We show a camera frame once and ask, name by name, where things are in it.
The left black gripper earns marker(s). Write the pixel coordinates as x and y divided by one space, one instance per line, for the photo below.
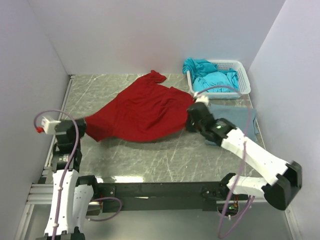
81 125

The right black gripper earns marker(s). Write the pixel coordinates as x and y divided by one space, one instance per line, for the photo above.
189 125

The red t shirt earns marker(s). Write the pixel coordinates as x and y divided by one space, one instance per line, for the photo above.
144 111

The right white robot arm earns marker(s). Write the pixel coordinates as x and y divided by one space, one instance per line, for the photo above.
279 180

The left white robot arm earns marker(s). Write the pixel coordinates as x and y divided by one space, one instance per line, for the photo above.
72 193

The folded grey-blue t shirt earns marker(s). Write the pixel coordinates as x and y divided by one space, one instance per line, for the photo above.
238 116

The turquoise t shirt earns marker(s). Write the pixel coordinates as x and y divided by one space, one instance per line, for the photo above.
205 74

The white plastic basket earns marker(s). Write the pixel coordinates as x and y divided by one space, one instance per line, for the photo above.
243 81

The black base beam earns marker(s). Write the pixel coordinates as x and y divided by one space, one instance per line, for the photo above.
160 203

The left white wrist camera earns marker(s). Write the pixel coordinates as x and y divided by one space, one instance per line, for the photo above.
47 125

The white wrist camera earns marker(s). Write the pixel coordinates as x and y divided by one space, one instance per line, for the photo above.
47 125
201 98

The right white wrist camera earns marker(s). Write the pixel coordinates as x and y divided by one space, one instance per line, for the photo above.
201 98

